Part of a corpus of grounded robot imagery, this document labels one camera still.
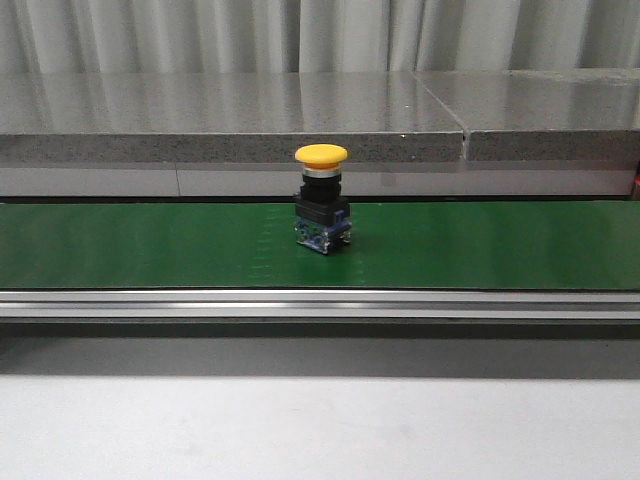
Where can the green conveyor belt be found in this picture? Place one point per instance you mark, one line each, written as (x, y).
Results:
(551, 245)

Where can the grey speckled stone counter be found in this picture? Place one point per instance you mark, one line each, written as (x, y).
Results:
(408, 134)

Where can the white pleated curtain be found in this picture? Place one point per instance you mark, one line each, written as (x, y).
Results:
(316, 36)

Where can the aluminium conveyor side rail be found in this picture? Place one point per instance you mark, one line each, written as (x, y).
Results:
(319, 306)

